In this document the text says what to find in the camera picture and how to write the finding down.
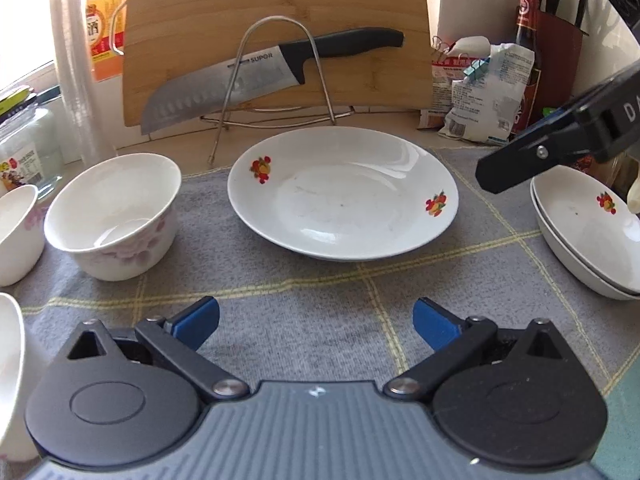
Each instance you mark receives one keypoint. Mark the bamboo cutting board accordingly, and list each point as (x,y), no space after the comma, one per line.
(280,0)

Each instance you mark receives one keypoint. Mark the orange cooking oil jug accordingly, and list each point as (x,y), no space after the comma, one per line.
(102,30)

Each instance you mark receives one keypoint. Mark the red and white packet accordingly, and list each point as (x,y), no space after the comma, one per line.
(440,95)

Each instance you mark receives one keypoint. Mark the white crumpled bag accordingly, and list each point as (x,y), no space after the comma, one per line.
(485,105)

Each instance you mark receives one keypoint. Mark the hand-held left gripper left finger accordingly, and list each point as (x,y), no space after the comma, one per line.
(197,317)

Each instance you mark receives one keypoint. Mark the large plastic wrap roll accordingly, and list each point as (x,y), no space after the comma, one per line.
(80,60)

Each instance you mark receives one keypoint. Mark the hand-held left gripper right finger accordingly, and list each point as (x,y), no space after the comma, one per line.
(435,322)

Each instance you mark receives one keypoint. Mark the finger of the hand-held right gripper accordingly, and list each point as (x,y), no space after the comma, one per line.
(510,165)

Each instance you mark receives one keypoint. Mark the white bowl with pink flowers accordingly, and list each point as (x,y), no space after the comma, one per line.
(10,360)
(115,195)
(17,230)

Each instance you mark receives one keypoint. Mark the dark red knife block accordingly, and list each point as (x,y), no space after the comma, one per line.
(562,60)

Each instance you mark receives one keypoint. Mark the metal binder clip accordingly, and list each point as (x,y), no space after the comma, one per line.
(442,49)

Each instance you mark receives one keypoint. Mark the grey checked towel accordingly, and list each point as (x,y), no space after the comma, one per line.
(325,300)

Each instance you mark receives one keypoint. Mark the person's right hand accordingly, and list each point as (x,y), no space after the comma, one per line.
(634,197)

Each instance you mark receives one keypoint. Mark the dark soy sauce bottle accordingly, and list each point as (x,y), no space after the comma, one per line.
(527,60)

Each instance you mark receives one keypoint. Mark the blue binder clip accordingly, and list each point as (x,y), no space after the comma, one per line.
(476,69)

